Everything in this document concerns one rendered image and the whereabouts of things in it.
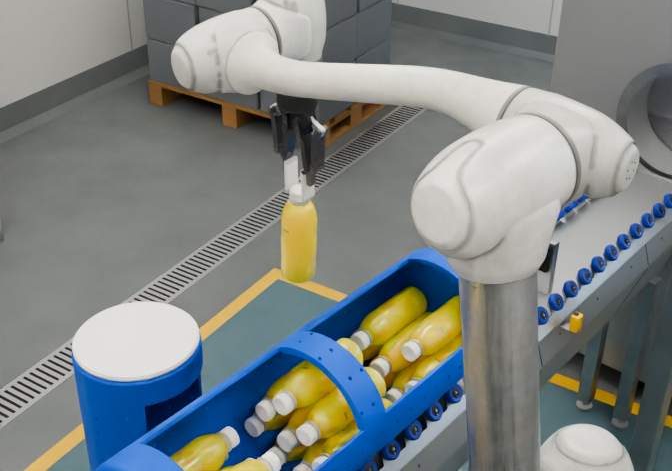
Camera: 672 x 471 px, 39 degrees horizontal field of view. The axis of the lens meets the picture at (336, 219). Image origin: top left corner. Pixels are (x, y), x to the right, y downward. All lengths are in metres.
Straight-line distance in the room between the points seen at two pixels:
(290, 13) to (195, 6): 3.83
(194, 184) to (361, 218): 0.90
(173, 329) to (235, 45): 0.89
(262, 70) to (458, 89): 0.30
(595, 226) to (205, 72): 1.63
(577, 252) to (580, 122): 1.50
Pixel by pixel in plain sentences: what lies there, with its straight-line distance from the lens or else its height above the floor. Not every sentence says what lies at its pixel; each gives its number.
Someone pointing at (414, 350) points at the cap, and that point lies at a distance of 1.97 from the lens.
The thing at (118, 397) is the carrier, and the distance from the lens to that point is 2.11.
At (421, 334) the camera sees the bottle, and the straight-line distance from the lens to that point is 1.99.
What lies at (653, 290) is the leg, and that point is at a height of 0.60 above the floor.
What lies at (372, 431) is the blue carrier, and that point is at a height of 1.12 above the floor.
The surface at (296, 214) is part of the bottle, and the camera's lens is 1.82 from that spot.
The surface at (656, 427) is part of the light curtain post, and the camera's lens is 2.76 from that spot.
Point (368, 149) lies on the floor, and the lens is 5.23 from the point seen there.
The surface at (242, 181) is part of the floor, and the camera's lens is 4.91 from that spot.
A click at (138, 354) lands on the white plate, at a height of 1.04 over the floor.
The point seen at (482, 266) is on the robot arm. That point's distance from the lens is 1.17.
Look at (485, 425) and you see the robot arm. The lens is 1.32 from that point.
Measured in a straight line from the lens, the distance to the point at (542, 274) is 2.50.
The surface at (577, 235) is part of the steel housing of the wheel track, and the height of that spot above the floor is 0.93.
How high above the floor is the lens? 2.36
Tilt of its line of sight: 31 degrees down
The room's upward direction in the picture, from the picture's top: 1 degrees clockwise
